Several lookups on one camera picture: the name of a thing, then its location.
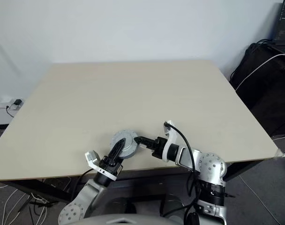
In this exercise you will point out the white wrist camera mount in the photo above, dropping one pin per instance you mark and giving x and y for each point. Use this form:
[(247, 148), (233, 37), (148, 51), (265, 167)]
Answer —
[(171, 138), (92, 157)]

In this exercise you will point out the white wall socket strip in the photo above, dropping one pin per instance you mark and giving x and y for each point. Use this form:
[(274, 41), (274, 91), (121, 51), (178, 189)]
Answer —
[(6, 102)]

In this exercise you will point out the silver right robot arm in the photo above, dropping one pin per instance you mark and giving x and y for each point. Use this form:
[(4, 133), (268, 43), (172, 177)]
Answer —
[(210, 164)]

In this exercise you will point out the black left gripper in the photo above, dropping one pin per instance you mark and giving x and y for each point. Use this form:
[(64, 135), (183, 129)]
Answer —
[(110, 165)]

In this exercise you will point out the black table frame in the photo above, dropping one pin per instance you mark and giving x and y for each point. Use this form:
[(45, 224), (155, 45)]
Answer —
[(51, 189)]

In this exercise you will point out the black fabric bag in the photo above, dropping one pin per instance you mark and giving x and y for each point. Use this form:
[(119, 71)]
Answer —
[(262, 93)]

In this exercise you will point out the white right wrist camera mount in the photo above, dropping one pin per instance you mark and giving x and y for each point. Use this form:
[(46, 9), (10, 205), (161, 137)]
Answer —
[(171, 138)]

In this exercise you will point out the silver motor lid circuit board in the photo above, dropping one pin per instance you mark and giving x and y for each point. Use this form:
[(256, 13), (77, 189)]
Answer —
[(122, 134)]

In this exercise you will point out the silver robot torso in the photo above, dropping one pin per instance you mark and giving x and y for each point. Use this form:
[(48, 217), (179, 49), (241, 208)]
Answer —
[(114, 220)]

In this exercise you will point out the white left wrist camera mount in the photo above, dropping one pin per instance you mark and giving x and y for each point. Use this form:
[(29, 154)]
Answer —
[(92, 157)]

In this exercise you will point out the black power adapter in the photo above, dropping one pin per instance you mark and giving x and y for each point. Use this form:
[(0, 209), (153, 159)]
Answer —
[(17, 102)]

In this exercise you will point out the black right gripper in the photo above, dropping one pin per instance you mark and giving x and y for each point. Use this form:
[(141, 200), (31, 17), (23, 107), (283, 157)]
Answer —
[(159, 146)]

